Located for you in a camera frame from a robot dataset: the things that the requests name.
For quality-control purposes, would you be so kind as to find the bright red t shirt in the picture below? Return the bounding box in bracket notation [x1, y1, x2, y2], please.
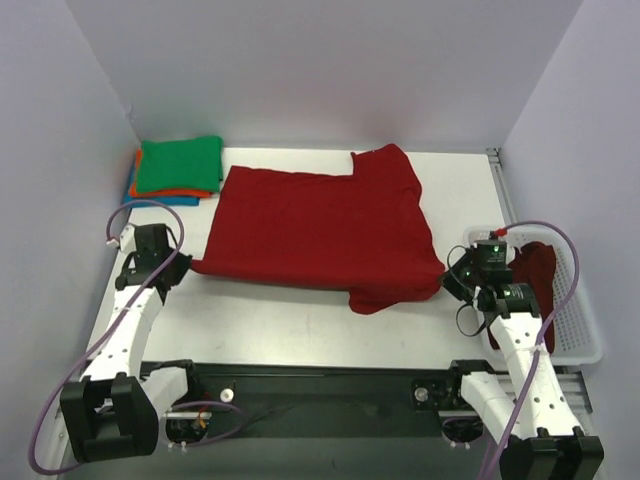
[192, 144, 444, 315]

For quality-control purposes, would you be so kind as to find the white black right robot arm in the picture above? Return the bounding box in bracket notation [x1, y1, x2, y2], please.
[441, 236, 604, 479]

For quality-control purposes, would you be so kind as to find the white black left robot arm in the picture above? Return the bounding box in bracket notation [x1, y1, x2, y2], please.
[60, 224, 203, 464]

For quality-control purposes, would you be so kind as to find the folded blue t shirt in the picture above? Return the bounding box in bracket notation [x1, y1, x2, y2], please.
[122, 166, 200, 207]

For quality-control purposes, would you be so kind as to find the dark red t shirt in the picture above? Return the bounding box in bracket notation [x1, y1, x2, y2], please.
[487, 240, 558, 357]

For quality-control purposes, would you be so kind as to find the folded orange t shirt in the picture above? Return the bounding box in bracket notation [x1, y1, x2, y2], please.
[127, 149, 212, 199]

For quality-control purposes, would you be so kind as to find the folded green t shirt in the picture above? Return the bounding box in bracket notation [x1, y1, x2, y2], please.
[135, 135, 224, 195]

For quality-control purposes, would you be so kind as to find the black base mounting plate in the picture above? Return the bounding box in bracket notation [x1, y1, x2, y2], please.
[161, 363, 486, 446]

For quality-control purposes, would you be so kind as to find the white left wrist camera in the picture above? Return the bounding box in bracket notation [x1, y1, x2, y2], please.
[106, 225, 136, 254]

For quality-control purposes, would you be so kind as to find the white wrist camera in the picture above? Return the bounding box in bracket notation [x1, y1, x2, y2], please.
[488, 227, 517, 250]
[106, 225, 136, 254]

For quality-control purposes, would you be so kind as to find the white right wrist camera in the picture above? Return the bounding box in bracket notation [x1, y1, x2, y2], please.
[488, 227, 517, 250]

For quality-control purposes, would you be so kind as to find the aluminium right side rail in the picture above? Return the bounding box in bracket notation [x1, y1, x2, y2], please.
[486, 148, 517, 224]

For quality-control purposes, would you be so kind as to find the aluminium front frame rail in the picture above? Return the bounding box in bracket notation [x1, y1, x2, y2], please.
[54, 369, 594, 419]

